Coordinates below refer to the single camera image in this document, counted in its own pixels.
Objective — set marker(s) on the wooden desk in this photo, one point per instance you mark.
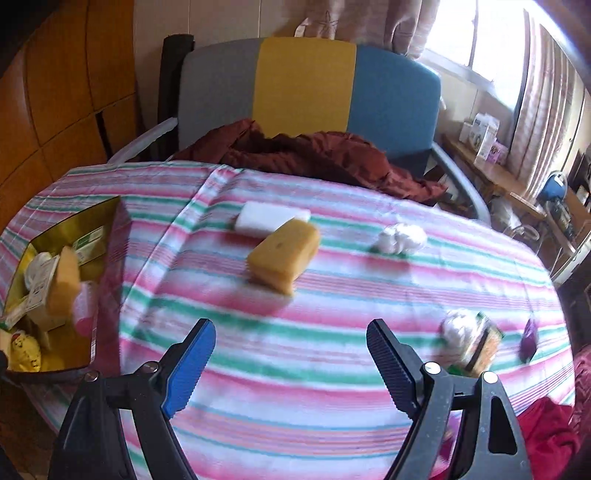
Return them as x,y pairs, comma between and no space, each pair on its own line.
494,177

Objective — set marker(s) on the white plastic-wrapped ball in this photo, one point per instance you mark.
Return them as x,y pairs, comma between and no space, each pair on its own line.
401,237

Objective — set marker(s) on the yellow packet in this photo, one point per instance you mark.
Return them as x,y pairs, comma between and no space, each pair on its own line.
25,350

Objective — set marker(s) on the purple pouch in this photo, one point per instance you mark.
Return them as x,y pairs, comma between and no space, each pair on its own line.
527,341

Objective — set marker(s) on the yellow sponge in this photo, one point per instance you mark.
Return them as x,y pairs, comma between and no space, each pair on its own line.
64,286
281,254

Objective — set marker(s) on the red cloth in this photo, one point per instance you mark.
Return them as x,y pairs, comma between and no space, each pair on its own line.
549,434

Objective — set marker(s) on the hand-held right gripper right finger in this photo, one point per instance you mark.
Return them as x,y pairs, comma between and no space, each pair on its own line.
392,369

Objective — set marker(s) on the striped tablecloth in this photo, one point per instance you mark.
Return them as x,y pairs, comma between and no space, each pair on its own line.
295,392

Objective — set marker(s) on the white foam block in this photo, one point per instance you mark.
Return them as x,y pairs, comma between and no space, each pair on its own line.
268,217

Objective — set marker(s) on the wooden side table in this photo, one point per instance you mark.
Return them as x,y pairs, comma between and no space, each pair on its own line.
570,226

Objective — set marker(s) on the purple box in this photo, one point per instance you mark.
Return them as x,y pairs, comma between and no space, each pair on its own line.
497,152

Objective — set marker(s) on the white boxes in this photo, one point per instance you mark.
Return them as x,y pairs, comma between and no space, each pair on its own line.
482,134

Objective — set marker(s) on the clear plastic-wrapped ball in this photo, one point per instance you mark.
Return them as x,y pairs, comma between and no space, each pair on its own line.
461,330

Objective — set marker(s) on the green-edged biscuit packet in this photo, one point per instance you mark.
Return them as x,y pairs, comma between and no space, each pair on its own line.
487,346

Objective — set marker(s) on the blue round object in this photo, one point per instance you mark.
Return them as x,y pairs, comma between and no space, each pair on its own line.
551,187

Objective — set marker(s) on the window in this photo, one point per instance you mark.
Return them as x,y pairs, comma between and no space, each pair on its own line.
480,41

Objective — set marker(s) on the maroon cloth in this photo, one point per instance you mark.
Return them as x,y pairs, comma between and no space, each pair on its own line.
314,157

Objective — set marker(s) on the gold cardboard box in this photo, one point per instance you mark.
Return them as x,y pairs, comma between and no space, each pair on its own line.
51,230

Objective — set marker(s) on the green white snack packet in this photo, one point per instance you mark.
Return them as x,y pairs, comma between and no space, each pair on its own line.
92,244

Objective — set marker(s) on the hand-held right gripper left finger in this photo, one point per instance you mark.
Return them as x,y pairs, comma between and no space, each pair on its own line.
189,369

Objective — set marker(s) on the wooden wardrobe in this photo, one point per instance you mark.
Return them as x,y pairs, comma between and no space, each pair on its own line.
60,92

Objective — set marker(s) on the grey yellow blue chair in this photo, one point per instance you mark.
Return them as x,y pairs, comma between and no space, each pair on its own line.
300,83

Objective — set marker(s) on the beige carton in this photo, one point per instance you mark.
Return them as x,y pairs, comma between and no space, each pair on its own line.
39,295

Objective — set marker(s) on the beige patterned curtain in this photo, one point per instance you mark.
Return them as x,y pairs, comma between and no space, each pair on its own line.
369,23
540,115

